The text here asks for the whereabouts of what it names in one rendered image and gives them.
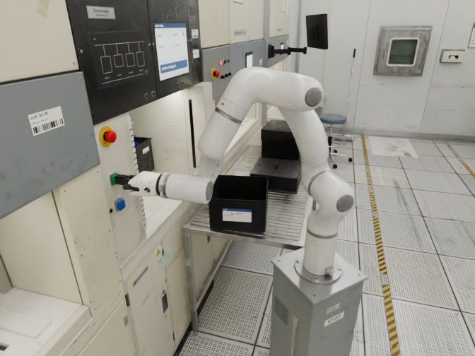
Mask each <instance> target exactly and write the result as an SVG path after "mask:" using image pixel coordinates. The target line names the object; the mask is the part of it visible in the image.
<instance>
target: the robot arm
mask: <svg viewBox="0 0 475 356"><path fill-rule="evenodd" d="M323 97H324V91H323V87H322V85H321V84H320V82H319V81H317V80H316V79H315V78H313V77H310V76H305V75H303V74H299V73H294V72H285V71H278V70H274V69H268V68H262V67H247V68H244V69H241V70H240V71H238V72H237V73H236V74H235V75H234V76H233V77H232V79H231V81H230V82H229V84H228V86H227V88H226V89H225V92H224V94H223V95H222V97H221V99H220V101H219V103H218V104H217V106H216V108H215V110H214V112H213V114H212V115H211V118H210V119H209V122H208V124H207V125H206V128H205V129H204V131H203V133H202V135H201V137H200V139H199V142H198V148H199V151H200V152H201V157H200V160H199V163H198V165H197V168H196V169H195V171H194V174H193V175H185V174H174V173H168V172H165V173H164V174H161V173H157V172H147V171H143V172H140V173H139V174H137V175H129V176H128V175H124V174H117V175H116V176H115V181H116V184H118V185H124V190H132V191H130V192H129V194H130V195H133V196H160V197H161V198H167V199H172V200H178V201H187V202H193V203H202V204H207V203H208V202H209V201H210V200H211V197H212V194H213V183H214V182H215V180H216V178H217V176H218V175H219V173H220V171H221V168H222V166H223V161H224V154H225V151H226V150H227V148H228V146H229V145H230V142H231V141H232V139H233V138H234V136H235V134H236V133H237V131H238V129H239V128H240V125H241V123H242V122H243V120H244V118H245V117H246V115H247V113H248V112H249V110H250V107H251V106H252V105H253V104H254V103H256V102H258V103H262V104H266V105H271V106H275V107H278V109H279V111H280V113H281V114H282V116H283V118H284V119H285V120H286V122H287V124H288V126H289V128H290V129H291V131H292V133H293V136H294V138H295V142H296V144H297V147H298V150H299V152H300V157H301V165H302V166H301V177H302V183H303V186H304V188H305V190H306V192H307V193H308V194H309V195H310V196H311V197H312V198H313V199H314V200H316V202H318V204H319V209H317V210H314V211H312V212H311V213H310V214H309V216H308V218H307V227H306V235H305V251H304V254H301V255H299V256H298V257H297V258H296V260H295V265H294V266H295V271H296V272H297V274H298V275H299V276H300V277H301V278H303V279H305V280H307V281H309V282H311V283H317V284H329V283H333V282H335V281H337V280H338V279H339V278H340V277H341V274H342V267H341V264H340V263H339V262H338V261H337V260H336V259H335V252H336V243H337V237H338V232H339V223H340V221H341V219H342V218H343V217H344V216H345V215H347V214H348V213H350V212H351V211H352V210H353V208H354V206H355V202H356V197H355V193H354V190H353V189H352V187H351V186H350V185H349V184H348V183H347V182H345V181H344V180H343V179H342V178H340V177H338V176H337V175H336V174H334V173H333V172H332V171H331V170H330V168H329V166H328V162H327V159H328V157H329V144H328V140H327V136H326V133H325V130H324V127H323V125H322V123H321V121H320V119H319V117H318V116H317V114H316V112H315V111H314V109H315V108H317V107H318V106H319V105H320V103H321V102H322V100H323Z"/></svg>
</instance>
